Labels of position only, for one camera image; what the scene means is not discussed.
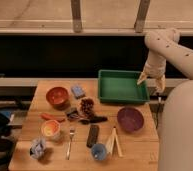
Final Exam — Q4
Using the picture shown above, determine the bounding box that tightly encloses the dark brown bar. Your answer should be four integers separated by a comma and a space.
86, 124, 99, 148

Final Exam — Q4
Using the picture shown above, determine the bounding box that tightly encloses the red bowl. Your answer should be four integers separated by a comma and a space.
46, 87, 69, 107

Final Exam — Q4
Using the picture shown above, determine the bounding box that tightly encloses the dark red grape bunch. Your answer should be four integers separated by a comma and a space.
80, 98, 94, 118

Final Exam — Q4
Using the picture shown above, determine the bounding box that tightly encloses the silver fork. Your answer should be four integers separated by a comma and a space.
66, 128, 75, 160

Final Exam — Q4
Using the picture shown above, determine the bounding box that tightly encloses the small purple orange toy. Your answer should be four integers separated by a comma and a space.
65, 107, 80, 121

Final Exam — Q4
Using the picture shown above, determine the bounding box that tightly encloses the orange yellow cup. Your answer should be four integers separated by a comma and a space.
41, 120, 60, 141

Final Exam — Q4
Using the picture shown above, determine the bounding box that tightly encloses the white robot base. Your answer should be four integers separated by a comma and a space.
158, 80, 193, 171

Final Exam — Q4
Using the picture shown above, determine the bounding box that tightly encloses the purple bowl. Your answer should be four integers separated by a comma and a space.
117, 107, 144, 133

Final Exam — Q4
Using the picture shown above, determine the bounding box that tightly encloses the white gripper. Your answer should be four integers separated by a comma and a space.
137, 52, 166, 93

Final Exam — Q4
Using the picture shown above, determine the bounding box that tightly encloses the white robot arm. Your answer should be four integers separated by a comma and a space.
137, 28, 193, 93

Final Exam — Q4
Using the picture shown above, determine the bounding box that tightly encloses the orange carrot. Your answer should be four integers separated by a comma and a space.
40, 113, 65, 123

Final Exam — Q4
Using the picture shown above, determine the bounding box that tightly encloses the crumpled blue white cloth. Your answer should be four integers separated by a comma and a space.
30, 138, 46, 159

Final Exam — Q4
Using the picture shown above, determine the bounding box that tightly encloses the green plastic tray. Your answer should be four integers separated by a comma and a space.
98, 70, 150, 104

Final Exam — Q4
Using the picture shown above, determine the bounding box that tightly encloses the blue sponge block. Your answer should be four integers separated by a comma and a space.
71, 86, 85, 99

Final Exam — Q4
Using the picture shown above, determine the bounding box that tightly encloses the small blue cup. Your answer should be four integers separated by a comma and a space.
91, 143, 107, 161

